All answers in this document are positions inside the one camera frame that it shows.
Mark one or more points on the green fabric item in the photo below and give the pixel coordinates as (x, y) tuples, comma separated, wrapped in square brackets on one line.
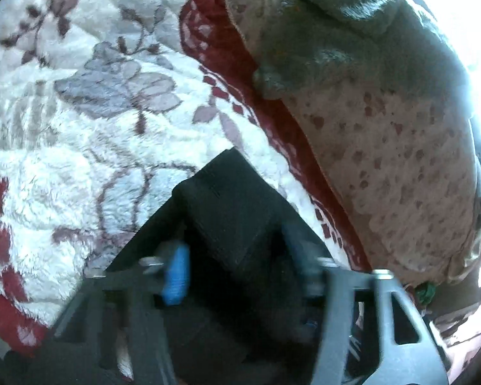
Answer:
[(425, 293)]

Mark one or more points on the red white floral blanket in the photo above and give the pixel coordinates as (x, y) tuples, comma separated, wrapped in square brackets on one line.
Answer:
[(106, 105)]

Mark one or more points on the grey-green fuzzy towel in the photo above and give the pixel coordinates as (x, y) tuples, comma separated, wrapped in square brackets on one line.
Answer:
[(394, 44)]

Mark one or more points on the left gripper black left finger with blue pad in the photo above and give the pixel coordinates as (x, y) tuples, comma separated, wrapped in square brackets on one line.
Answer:
[(81, 347)]

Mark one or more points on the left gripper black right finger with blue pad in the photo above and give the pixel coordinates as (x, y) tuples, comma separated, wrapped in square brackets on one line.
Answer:
[(369, 331)]

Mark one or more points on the cream floral pillow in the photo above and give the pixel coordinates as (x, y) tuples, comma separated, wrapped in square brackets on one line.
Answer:
[(404, 169)]

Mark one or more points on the black pants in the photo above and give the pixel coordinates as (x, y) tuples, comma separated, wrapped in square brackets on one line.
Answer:
[(243, 319)]

